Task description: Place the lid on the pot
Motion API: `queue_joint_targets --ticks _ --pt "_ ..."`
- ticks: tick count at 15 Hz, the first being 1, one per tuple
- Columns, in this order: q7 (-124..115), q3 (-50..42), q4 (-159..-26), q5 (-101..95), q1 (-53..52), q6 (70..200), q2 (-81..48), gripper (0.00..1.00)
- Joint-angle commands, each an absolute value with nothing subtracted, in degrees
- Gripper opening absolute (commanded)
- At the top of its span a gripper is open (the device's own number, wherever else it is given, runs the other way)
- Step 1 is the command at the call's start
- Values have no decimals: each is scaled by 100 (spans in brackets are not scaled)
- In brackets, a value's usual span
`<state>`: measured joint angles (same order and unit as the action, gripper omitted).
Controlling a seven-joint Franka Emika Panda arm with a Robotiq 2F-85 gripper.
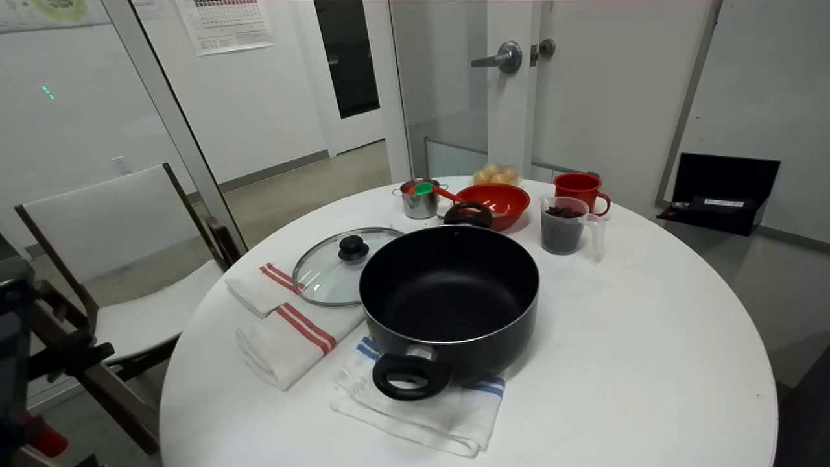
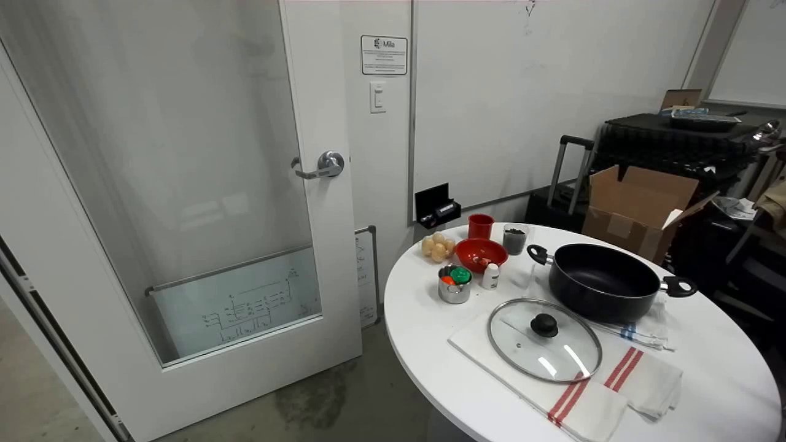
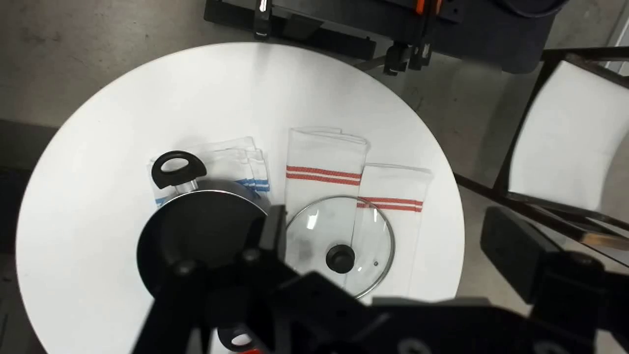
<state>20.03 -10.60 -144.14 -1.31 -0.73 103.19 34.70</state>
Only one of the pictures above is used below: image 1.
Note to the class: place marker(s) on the camera on tripod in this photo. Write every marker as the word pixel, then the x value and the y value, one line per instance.
pixel 26 370

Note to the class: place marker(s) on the red striped white towel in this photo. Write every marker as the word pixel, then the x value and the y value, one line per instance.
pixel 292 337

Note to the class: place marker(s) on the white wooden chair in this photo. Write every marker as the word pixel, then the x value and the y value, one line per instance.
pixel 123 259

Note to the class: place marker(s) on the black cooking pot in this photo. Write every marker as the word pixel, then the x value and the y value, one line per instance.
pixel 447 298

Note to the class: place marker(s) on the glass pot lid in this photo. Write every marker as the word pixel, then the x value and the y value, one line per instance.
pixel 327 275

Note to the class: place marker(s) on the blue striped white towel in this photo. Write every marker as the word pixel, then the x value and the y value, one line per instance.
pixel 428 415

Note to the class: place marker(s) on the clear measuring cup with beans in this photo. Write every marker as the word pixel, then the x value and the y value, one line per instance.
pixel 563 230

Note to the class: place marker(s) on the green measuring spoon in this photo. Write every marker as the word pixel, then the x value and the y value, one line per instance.
pixel 433 190

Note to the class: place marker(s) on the door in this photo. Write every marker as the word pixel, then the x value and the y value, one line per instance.
pixel 551 91

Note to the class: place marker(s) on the red mug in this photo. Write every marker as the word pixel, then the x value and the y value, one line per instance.
pixel 577 189

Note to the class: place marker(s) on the silver door lock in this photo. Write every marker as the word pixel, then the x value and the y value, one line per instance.
pixel 543 50

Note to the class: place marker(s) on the small steel pot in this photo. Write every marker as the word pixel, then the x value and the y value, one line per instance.
pixel 419 204

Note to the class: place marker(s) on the wall calendar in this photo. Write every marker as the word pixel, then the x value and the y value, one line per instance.
pixel 225 24

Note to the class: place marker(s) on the wall socket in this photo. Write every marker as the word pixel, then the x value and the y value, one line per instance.
pixel 120 165

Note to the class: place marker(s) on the red bowl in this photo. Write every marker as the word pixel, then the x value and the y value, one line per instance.
pixel 496 202

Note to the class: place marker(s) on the wall poster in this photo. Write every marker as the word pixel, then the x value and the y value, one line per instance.
pixel 52 13

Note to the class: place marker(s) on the open black case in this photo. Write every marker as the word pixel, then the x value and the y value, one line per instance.
pixel 720 194

